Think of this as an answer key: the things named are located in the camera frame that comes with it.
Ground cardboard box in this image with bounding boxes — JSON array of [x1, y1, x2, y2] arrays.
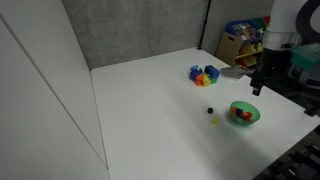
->
[[216, 32, 243, 65]]

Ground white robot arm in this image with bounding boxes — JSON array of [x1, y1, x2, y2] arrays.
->
[[250, 0, 320, 96]]

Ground pile of colourful toy blocks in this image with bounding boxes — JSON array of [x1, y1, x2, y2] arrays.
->
[[189, 65, 220, 87]]

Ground grey metal mounting plate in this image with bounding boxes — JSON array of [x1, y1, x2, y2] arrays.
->
[[220, 65, 249, 80]]

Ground yellow sticky note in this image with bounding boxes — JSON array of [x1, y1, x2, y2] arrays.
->
[[215, 63, 223, 68]]

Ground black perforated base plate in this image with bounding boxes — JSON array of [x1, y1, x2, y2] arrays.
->
[[253, 127, 320, 180]]

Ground small dark purple block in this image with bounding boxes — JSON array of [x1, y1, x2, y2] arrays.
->
[[207, 108, 214, 114]]

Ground black tripod pole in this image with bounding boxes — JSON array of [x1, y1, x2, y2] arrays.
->
[[197, 0, 212, 50]]

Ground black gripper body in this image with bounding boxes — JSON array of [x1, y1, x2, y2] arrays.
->
[[250, 48, 292, 96]]

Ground small yellow block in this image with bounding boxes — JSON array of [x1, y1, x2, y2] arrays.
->
[[211, 118, 219, 125]]

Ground blocks inside green bowl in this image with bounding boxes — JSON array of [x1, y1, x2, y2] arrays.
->
[[231, 107, 253, 122]]

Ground green plastic bowl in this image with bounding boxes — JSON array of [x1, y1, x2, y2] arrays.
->
[[230, 101, 261, 126]]

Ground toy storage shelf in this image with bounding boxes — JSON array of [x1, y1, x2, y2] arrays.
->
[[225, 16, 270, 67]]

